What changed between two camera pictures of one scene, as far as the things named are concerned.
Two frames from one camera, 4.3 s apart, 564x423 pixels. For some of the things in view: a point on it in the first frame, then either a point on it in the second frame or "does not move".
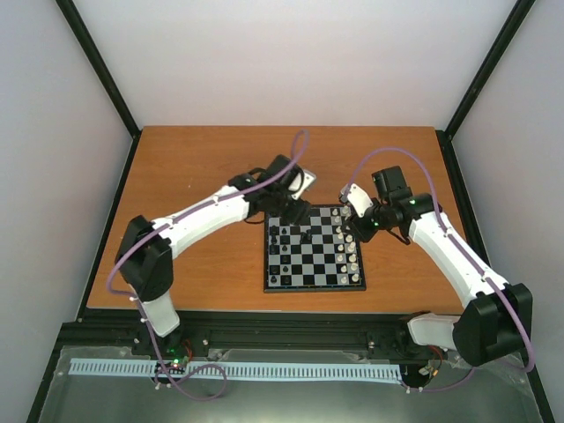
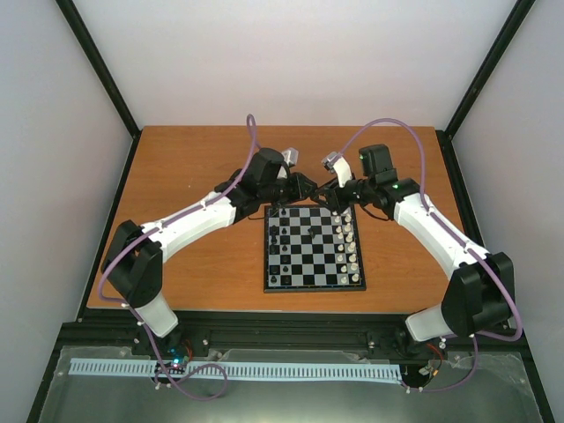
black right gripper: x=360 y=232 → x=336 y=203
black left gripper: x=298 y=213 → x=299 y=190
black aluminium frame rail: x=331 y=330 does not move
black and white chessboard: x=316 y=255 does not move
